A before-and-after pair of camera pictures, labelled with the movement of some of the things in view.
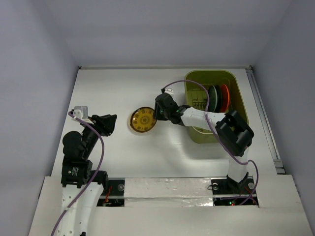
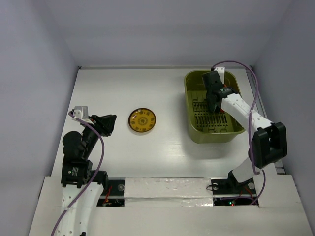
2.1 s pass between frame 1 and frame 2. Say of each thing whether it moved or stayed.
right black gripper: moved
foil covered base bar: stayed
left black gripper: stayed
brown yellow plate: stayed
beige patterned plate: moved
